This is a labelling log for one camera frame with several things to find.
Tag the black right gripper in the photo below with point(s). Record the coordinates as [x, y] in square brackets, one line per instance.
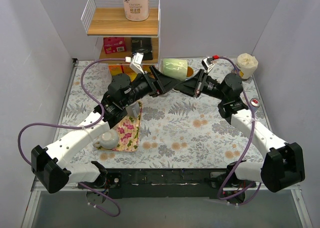
[199, 84]

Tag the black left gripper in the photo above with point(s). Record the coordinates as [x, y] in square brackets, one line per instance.
[154, 83]

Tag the blue butterfly ceramic mug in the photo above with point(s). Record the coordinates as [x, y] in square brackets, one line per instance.
[190, 73]

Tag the light green mug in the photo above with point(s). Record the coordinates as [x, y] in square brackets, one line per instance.
[175, 68]

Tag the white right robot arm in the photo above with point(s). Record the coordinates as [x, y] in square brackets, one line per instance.
[283, 163]

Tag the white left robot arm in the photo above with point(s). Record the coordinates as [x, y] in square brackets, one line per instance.
[51, 164]

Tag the grey-blue mug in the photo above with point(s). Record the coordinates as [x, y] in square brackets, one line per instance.
[133, 110]

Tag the white ceramic mug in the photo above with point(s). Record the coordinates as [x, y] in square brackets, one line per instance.
[108, 140]

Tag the yellow box middle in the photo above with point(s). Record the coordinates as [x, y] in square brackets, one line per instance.
[127, 69]

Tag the yellow box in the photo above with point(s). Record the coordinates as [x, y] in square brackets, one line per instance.
[115, 71]
[127, 69]

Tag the black coffee bag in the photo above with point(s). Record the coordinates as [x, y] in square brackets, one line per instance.
[143, 46]

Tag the floral tablecloth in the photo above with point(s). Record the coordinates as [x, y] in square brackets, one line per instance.
[176, 131]

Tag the yellow box left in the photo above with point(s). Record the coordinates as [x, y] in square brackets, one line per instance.
[115, 71]

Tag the cartoon jar with cloth lid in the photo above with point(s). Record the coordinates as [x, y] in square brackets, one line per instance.
[246, 65]

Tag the floral serving tray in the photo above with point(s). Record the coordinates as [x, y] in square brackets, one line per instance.
[128, 131]

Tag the red tissue box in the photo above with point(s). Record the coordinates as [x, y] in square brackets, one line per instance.
[114, 45]

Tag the wrapped toilet paper roll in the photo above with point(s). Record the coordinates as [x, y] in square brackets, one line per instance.
[136, 10]

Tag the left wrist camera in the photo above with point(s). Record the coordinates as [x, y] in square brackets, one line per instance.
[135, 63]

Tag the wooden wire shelf rack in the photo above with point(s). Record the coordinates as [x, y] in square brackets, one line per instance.
[106, 18]

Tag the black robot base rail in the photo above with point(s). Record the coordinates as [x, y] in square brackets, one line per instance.
[163, 182]

